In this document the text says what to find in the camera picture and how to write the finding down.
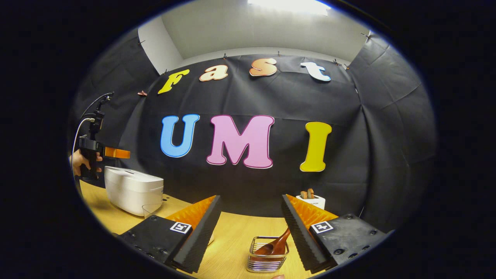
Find white cable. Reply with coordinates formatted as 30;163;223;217
72;117;95;167

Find clear glass dish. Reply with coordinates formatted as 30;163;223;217
142;203;215;245

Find ceiling light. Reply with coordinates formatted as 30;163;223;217
248;0;332;16

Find brown wooden spoon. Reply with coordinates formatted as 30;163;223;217
254;228;291;256

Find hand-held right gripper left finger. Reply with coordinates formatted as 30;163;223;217
116;195;222;274

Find metal wire chopstick holder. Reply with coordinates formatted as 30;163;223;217
246;236;290;273

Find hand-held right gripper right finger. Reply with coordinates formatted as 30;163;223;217
281;194;390;274

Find white toaster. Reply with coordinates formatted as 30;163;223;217
296;195;326;210

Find white rice cooker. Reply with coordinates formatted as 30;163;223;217
104;166;164;217

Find black backdrop cloth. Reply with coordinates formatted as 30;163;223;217
72;29;438;233

